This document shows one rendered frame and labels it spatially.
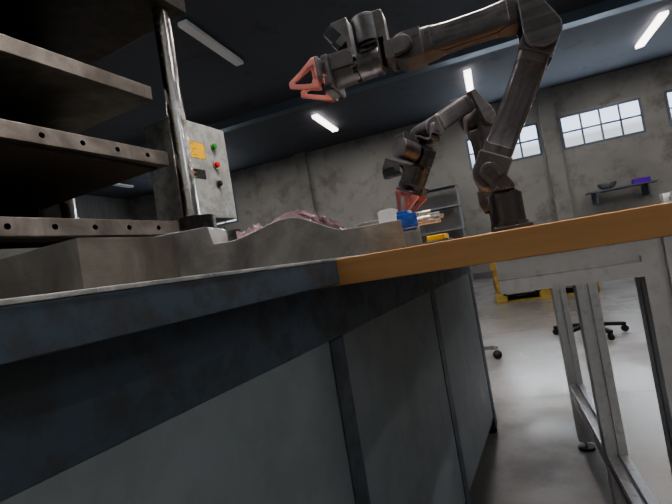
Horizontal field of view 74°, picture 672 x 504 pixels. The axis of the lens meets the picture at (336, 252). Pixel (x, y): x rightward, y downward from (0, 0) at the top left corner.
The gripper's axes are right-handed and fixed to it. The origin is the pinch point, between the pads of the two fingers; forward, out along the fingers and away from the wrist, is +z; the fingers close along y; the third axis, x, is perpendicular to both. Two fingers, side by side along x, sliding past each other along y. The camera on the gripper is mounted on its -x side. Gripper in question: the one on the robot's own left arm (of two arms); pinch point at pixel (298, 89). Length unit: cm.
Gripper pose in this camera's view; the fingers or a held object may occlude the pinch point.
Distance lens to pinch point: 106.3
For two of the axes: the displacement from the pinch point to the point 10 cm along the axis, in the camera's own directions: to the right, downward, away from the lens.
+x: 1.9, 9.8, -0.4
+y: -3.3, 0.2, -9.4
